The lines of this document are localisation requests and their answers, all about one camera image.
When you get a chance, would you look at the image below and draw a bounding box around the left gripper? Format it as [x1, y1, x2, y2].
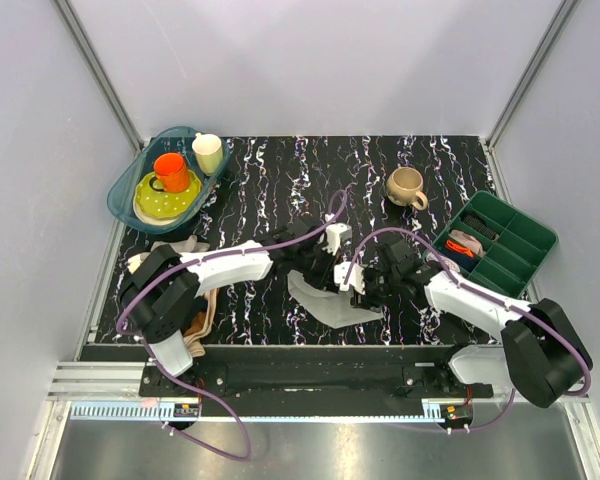
[294, 243, 342, 294]

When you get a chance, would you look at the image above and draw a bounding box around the grey underwear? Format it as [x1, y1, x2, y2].
[287, 270, 383, 329]

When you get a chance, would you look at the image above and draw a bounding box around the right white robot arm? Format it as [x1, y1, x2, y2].
[334, 239, 593, 408]

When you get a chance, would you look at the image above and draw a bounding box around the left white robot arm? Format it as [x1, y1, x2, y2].
[117, 216, 351, 396]

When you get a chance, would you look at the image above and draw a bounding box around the red white rolled underwear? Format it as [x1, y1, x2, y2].
[426, 252, 461, 273]

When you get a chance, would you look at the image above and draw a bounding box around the orange black rolled underwear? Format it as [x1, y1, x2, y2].
[445, 239, 475, 258]

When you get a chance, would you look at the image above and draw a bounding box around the navy blue rolled underwear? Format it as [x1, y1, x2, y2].
[448, 252, 481, 272]

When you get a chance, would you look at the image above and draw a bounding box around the pinkish beige rolled underwear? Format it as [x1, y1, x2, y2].
[449, 230, 485, 257]

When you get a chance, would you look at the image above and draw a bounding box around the black white striped rolled underwear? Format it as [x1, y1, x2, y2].
[461, 211, 505, 242]

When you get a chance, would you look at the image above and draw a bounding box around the beige ceramic mug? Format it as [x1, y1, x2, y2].
[386, 167, 429, 211]

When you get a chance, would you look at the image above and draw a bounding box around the green plastic divided organizer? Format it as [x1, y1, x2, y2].
[434, 191, 558, 298]

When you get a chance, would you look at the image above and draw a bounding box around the light grey garment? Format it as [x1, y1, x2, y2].
[126, 234, 210, 273]

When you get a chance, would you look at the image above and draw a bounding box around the beige tan garment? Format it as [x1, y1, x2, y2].
[183, 289, 219, 358]

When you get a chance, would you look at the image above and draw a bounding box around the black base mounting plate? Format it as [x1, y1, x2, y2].
[138, 344, 494, 419]

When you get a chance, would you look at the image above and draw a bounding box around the cream yellow cup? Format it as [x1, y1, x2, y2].
[192, 132, 223, 176]

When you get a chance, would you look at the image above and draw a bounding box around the yellow green dotted plate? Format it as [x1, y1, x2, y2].
[133, 169, 202, 225]

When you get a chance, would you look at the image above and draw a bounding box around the orange cup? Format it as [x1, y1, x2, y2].
[150, 153, 191, 193]

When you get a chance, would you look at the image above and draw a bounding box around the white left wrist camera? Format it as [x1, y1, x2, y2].
[321, 222, 352, 256]

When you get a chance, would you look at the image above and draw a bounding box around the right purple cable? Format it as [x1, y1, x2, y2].
[347, 227, 594, 434]

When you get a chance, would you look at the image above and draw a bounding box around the purple cable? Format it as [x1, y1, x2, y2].
[347, 227, 594, 434]
[115, 189, 349, 460]

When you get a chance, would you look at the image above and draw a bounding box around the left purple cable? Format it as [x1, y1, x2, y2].
[115, 189, 349, 460]

